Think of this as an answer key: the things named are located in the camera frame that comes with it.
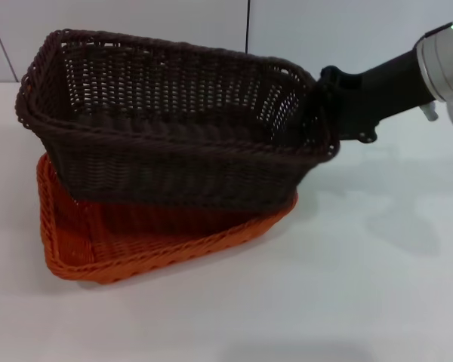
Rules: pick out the dark brown woven basket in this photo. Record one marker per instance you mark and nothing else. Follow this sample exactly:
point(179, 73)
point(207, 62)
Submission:
point(173, 166)

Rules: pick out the orange woven plastic basket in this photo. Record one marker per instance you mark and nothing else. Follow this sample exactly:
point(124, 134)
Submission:
point(155, 245)

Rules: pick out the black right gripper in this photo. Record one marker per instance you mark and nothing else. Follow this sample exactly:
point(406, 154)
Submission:
point(385, 94)

